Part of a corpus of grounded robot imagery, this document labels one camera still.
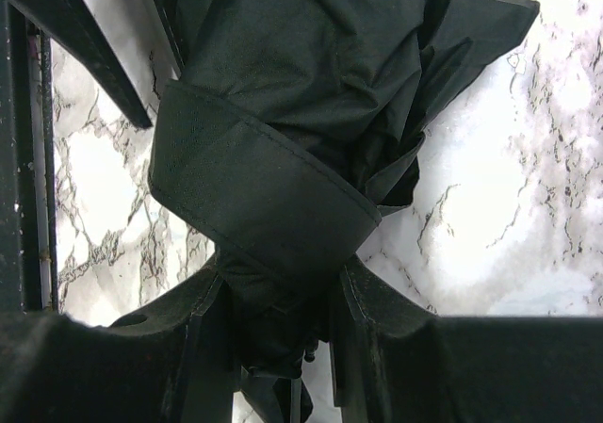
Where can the black folding umbrella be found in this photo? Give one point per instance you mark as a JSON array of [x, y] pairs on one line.
[[293, 129]]

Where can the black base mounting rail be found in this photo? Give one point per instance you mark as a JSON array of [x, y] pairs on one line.
[[28, 214]]

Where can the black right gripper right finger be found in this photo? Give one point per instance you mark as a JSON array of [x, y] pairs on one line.
[[393, 361]]

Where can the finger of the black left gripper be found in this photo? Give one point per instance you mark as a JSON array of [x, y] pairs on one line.
[[71, 24], [167, 12]]

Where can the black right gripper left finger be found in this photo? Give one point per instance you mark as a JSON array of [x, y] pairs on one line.
[[169, 361]]

